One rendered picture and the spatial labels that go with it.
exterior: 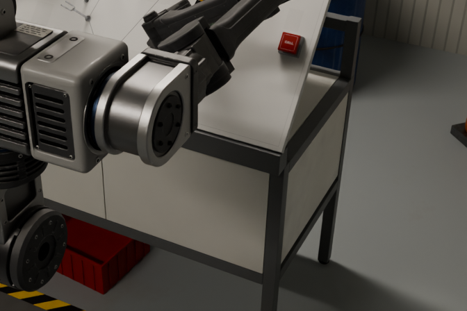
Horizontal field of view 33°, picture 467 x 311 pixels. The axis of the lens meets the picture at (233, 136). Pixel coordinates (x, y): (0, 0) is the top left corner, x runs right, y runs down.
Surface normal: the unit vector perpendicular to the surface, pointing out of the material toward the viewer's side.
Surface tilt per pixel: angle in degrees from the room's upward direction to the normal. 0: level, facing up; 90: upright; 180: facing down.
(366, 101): 0
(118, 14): 50
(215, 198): 90
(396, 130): 0
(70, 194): 90
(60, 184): 90
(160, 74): 0
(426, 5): 90
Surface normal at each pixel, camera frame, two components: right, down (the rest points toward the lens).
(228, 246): -0.43, 0.48
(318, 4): -0.31, -0.16
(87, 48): 0.04, -0.84
